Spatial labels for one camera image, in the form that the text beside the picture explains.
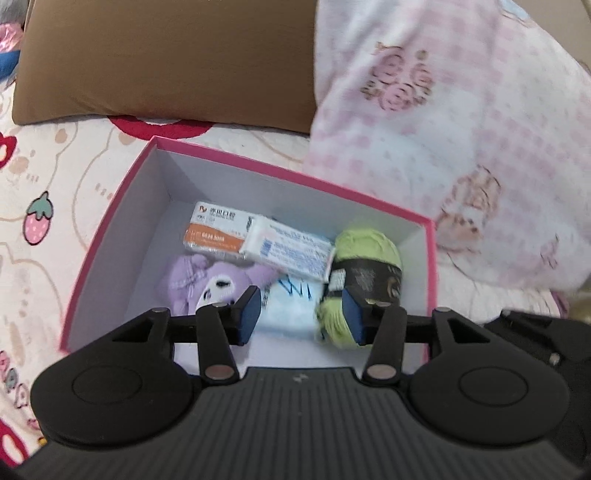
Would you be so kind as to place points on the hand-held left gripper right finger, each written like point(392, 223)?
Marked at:
point(353, 318)

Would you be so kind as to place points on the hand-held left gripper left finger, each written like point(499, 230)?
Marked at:
point(249, 314)

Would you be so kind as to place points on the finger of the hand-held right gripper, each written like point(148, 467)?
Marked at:
point(535, 337)

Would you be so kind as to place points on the light blue tissue pack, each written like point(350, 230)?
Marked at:
point(291, 309)

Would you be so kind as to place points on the purple plush toy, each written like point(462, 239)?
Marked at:
point(194, 281)

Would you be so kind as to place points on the green yarn ball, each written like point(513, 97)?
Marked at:
point(364, 251)

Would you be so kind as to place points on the white and blue small box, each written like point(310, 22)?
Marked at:
point(291, 251)

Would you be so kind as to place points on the pink cardboard box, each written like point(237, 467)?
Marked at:
point(92, 277)

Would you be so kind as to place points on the orange and white medicine box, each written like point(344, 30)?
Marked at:
point(210, 233)

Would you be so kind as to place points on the pink checked pillow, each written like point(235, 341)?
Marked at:
point(461, 115)

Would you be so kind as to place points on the brown pillow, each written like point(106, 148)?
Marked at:
point(161, 60)

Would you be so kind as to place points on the pink and blue cloth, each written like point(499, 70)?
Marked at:
point(8, 50)

